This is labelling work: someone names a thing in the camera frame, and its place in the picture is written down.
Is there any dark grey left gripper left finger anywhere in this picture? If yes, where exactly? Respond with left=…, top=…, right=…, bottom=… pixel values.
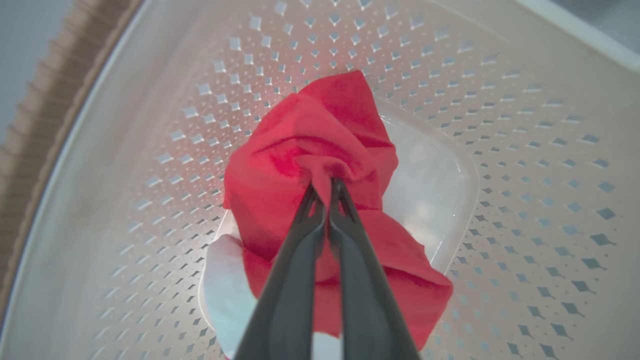
left=234, top=183, right=327, bottom=360

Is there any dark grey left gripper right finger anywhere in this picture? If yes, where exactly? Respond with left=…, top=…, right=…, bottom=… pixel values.
left=327, top=178, right=422, bottom=360

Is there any red cloth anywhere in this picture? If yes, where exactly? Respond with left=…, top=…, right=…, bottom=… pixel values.
left=222, top=69, right=455, bottom=351

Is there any white cloth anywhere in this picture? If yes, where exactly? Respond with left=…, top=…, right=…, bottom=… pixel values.
left=202, top=233, right=346, bottom=360

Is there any white perforated laundry basket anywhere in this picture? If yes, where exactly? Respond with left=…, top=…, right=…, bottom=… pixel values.
left=0, top=0, right=640, bottom=360

